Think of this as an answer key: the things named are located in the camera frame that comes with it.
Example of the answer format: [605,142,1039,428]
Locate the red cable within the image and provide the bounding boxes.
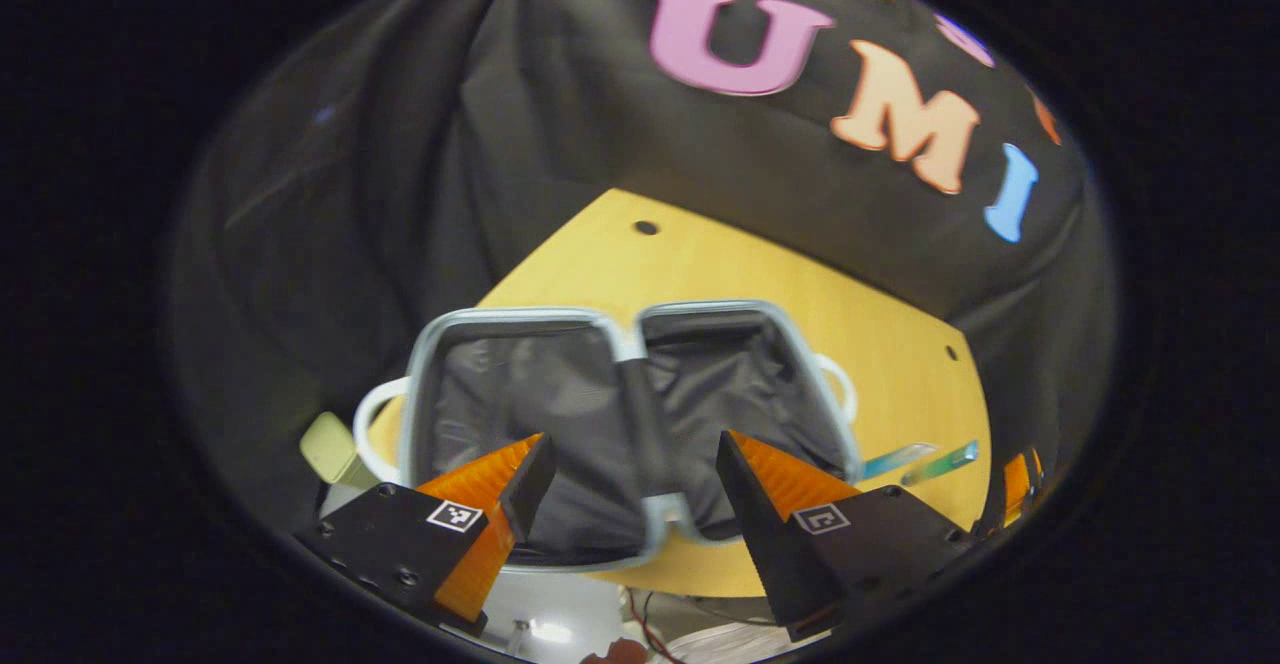
[625,592,683,664]

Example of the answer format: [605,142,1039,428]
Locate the green blue skincare tube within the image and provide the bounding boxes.
[900,440,980,488]

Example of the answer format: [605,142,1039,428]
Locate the light blue suitcase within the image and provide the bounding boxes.
[353,299,863,575]

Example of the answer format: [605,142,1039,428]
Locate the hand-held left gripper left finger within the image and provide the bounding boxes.
[297,432,558,637]

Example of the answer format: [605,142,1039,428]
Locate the pale green block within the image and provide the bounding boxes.
[300,411,381,490]

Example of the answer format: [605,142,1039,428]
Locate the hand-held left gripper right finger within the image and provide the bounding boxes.
[715,431,977,643]

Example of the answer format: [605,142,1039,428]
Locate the black backdrop cloth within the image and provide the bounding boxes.
[165,0,1116,545]

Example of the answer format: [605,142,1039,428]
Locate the white round object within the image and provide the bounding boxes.
[668,624,806,664]

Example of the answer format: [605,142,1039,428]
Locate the white blue skincare tube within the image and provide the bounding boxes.
[862,442,939,481]

